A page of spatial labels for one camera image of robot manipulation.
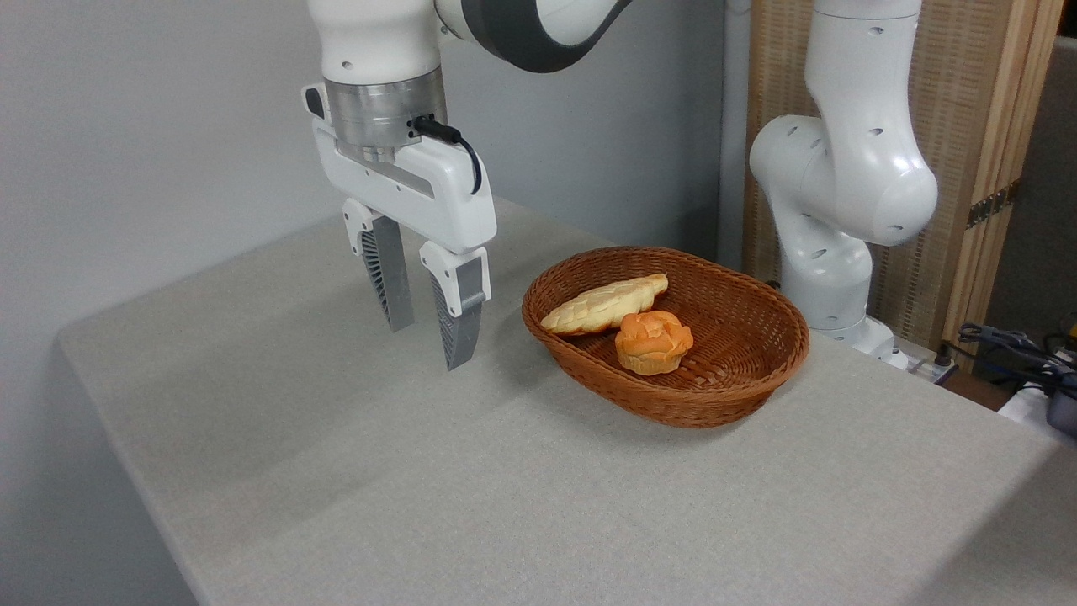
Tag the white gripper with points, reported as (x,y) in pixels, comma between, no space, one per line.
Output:
(437,189)

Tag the long pale braided bread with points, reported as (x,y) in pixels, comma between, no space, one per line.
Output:
(606,305)

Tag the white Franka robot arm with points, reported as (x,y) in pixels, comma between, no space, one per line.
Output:
(841,168)

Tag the round orange bread roll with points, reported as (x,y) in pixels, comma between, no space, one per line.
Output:
(652,341)

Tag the grey fabric tablecloth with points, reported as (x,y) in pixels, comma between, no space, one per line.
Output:
(421,471)

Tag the brown wicker basket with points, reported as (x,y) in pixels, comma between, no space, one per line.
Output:
(724,396)

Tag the wooden woven folding screen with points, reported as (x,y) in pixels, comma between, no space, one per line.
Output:
(963,109)

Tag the metal screen hinge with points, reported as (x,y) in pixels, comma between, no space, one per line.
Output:
(991,204)

